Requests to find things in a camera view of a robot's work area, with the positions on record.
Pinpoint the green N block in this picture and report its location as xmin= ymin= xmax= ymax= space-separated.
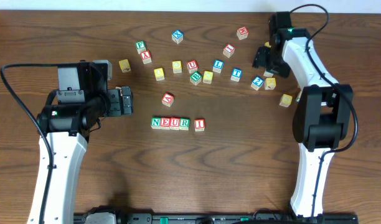
xmin=151 ymin=117 xmax=161 ymax=129

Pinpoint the red E block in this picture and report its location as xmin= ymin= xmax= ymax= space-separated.
xmin=160 ymin=118 xmax=171 ymax=129

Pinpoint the red u block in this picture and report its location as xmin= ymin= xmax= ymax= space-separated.
xmin=169 ymin=118 xmax=181 ymax=130
xmin=186 ymin=60 xmax=198 ymax=74

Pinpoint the green R block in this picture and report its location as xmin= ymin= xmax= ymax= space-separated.
xmin=179 ymin=118 xmax=190 ymax=131

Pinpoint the red i block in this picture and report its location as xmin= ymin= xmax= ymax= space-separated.
xmin=194 ymin=119 xmax=205 ymax=131
xmin=223 ymin=44 xmax=235 ymax=58

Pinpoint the blue P block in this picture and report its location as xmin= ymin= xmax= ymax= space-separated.
xmin=263 ymin=70 xmax=274 ymax=77

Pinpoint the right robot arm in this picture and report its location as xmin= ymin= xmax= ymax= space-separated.
xmin=253 ymin=11 xmax=358 ymax=220

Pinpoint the blue 2 block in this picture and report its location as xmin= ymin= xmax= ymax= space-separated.
xmin=251 ymin=76 xmax=264 ymax=90

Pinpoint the yellow block beside 2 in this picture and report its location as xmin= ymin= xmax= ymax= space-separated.
xmin=265 ymin=77 xmax=276 ymax=90

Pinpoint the blue T block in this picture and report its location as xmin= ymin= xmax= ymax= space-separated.
xmin=230 ymin=68 xmax=243 ymax=82

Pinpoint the red H block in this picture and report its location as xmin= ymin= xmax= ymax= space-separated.
xmin=237 ymin=26 xmax=249 ymax=40

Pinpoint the blue L block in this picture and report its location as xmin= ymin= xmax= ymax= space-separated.
xmin=212 ymin=60 xmax=224 ymax=73

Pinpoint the red A block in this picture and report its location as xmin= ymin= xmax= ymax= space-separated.
xmin=162 ymin=93 xmax=174 ymax=107

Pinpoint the red Y block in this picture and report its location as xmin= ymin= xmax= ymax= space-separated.
xmin=140 ymin=50 xmax=152 ymax=64

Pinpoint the white green Z block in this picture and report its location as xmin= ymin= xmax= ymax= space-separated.
xmin=296 ymin=91 xmax=302 ymax=102

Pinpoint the yellow block beside B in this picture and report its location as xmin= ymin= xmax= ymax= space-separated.
xmin=203 ymin=71 xmax=214 ymax=84

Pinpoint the green F block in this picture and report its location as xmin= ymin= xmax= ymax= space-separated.
xmin=135 ymin=40 xmax=146 ymax=54

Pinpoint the green B block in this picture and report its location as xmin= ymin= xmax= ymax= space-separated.
xmin=190 ymin=72 xmax=202 ymax=85

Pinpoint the blue X block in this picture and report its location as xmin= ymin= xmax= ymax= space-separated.
xmin=171 ymin=30 xmax=184 ymax=44

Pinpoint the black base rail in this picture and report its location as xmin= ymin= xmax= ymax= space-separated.
xmin=73 ymin=206 xmax=359 ymax=224

